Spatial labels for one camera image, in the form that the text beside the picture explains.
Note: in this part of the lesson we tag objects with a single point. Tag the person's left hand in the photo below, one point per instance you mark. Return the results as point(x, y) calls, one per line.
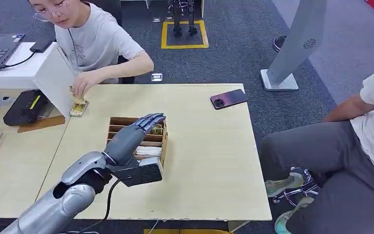
point(87, 82)

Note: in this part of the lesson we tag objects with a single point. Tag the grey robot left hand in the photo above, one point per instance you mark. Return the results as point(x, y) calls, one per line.
point(124, 145)

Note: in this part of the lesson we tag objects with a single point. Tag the printed card stack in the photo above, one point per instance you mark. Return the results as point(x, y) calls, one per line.
point(79, 109)

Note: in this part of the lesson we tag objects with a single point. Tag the wooden card box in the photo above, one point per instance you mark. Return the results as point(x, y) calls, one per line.
point(164, 145)

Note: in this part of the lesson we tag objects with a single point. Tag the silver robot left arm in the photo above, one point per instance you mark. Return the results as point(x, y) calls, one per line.
point(54, 206)

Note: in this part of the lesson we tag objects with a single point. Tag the thick white card stack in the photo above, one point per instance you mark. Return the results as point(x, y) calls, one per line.
point(150, 151)

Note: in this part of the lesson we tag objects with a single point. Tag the white desk riser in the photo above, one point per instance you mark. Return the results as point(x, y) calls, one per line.
point(53, 80)

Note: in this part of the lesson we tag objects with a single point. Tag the person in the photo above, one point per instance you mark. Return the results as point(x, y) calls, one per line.
point(335, 161)
point(93, 42)

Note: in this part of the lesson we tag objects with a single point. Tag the black power adapter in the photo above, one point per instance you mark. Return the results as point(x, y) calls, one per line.
point(41, 46)

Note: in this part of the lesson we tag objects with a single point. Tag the brown board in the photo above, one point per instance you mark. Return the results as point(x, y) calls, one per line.
point(43, 125)

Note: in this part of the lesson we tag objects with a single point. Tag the black device with yellow label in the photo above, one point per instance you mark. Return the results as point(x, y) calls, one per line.
point(22, 109)

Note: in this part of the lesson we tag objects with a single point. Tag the silver floor socket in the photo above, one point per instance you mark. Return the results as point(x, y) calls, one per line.
point(157, 77)

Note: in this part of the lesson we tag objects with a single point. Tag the small grey round object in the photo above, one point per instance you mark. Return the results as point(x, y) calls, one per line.
point(4, 101)

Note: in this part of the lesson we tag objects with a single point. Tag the small floor plate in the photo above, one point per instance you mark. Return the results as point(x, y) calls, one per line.
point(156, 19)

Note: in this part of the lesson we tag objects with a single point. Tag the white furniture leg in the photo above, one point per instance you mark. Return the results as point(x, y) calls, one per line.
point(146, 4)
point(201, 8)

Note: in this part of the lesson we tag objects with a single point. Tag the yellow floor tape square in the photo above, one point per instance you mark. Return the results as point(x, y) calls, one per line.
point(184, 46)

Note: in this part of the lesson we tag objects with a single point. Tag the black legged robot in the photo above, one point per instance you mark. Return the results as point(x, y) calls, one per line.
point(177, 30)

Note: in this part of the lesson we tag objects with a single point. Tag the dark red smartphone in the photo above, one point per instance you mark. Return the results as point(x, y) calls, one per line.
point(229, 99)

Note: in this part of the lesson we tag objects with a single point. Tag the pale desk leg panel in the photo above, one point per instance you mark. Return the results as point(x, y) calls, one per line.
point(238, 226)

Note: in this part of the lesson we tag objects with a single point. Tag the multicolour sneaker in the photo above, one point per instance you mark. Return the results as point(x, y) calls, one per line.
point(285, 221)
point(282, 185)

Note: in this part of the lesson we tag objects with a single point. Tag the black shoe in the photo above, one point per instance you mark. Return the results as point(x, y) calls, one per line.
point(278, 43)

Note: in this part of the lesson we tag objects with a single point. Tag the chrome chair base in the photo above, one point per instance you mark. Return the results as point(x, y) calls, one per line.
point(306, 189)

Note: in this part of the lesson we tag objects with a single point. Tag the grey kiosk stand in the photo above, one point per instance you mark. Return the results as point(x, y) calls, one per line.
point(290, 48)

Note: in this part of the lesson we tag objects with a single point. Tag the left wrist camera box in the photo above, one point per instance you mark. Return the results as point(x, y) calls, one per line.
point(138, 176)

